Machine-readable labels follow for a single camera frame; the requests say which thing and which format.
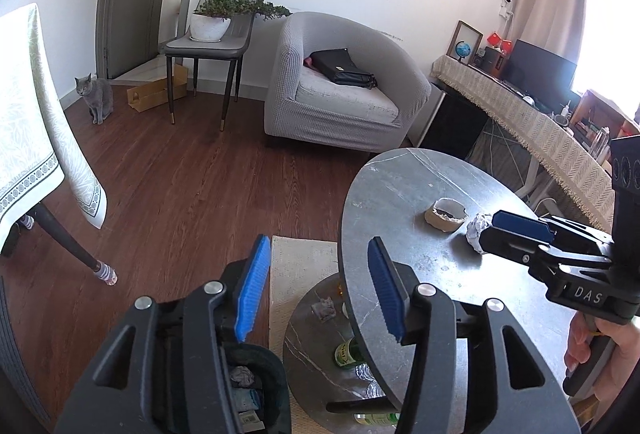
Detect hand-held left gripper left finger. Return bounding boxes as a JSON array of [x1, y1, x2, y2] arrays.
[[54, 234, 272, 434]]

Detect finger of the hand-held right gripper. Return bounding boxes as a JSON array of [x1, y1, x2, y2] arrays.
[[491, 210, 614, 245], [478, 225, 612, 267]]

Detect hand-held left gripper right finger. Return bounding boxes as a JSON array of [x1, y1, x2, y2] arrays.
[[367, 236, 583, 434]]

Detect white paper ball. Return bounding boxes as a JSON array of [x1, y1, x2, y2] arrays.
[[229, 365, 257, 388], [465, 213, 496, 256]]

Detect paper tape roll core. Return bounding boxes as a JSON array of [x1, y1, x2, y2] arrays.
[[424, 197, 470, 233]]

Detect black trash bin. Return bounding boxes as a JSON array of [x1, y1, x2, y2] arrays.
[[150, 343, 293, 434]]

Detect blue white plastic packet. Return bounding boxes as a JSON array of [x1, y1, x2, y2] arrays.
[[231, 388, 263, 414]]

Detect person's right hand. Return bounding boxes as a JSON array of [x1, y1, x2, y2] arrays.
[[564, 314, 640, 399]]

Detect beige floor rug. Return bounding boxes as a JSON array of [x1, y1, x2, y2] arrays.
[[269, 235, 352, 434]]

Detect crumpled grey paper lower shelf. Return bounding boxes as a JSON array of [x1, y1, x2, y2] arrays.
[[310, 296, 337, 321]]

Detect green glass bottle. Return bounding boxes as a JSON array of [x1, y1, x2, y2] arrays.
[[333, 335, 372, 370]]

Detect grey marble round table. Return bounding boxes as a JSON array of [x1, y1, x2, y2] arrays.
[[282, 147, 617, 434]]

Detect beige fringed desk cloth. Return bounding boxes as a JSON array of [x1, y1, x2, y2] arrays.
[[430, 54, 617, 233]]

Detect clear plastic bottle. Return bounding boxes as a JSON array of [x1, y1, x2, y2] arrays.
[[353, 411, 402, 426], [354, 361, 387, 398]]

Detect wooden desk shelf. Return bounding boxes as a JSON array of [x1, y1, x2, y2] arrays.
[[569, 88, 640, 155]]

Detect black cabinet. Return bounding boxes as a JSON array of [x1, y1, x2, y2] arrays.
[[414, 80, 489, 161]]

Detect black monitor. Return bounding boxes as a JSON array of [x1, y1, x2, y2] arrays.
[[502, 39, 579, 111]]

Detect brown wooden box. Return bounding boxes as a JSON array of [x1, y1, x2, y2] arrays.
[[481, 46, 509, 78]]

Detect grey armchair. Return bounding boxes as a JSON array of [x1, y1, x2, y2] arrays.
[[264, 12, 432, 154]]

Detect small red flags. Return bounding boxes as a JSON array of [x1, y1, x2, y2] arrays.
[[485, 30, 514, 53]]

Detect dark table leg with sock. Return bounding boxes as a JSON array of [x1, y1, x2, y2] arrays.
[[15, 200, 121, 288]]

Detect cardboard box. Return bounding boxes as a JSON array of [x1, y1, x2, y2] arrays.
[[125, 63, 190, 113]]

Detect black handbag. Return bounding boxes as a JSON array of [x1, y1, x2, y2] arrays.
[[309, 48, 379, 90]]

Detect grey cat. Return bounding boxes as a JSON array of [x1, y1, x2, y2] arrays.
[[74, 73, 114, 125]]

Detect potted green plant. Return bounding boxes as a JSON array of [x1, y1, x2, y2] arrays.
[[189, 0, 293, 43]]

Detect white patterned tablecloth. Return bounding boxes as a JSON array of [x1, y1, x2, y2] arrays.
[[0, 2, 109, 255]]

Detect wooden picture frame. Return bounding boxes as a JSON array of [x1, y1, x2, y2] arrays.
[[447, 20, 484, 66]]

